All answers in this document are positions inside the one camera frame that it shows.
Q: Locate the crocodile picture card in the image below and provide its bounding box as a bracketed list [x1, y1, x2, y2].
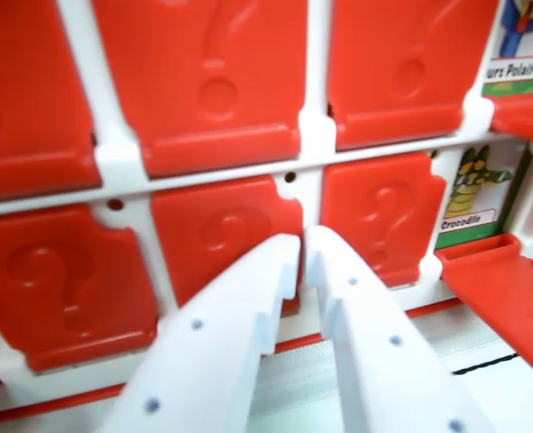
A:
[435, 143, 533, 252]

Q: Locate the thin black cable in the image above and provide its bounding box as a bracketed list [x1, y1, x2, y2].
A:
[451, 354, 522, 376]

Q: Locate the red question mark flap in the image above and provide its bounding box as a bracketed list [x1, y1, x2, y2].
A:
[434, 233, 533, 385]
[90, 0, 304, 180]
[489, 91, 533, 146]
[326, 0, 507, 153]
[151, 174, 304, 317]
[0, 202, 160, 373]
[0, 0, 104, 204]
[318, 151, 448, 289]

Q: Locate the polar bear picture card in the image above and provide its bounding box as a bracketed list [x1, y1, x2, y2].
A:
[479, 0, 533, 98]

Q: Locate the red and white game board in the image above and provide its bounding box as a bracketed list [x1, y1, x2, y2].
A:
[0, 0, 533, 428]

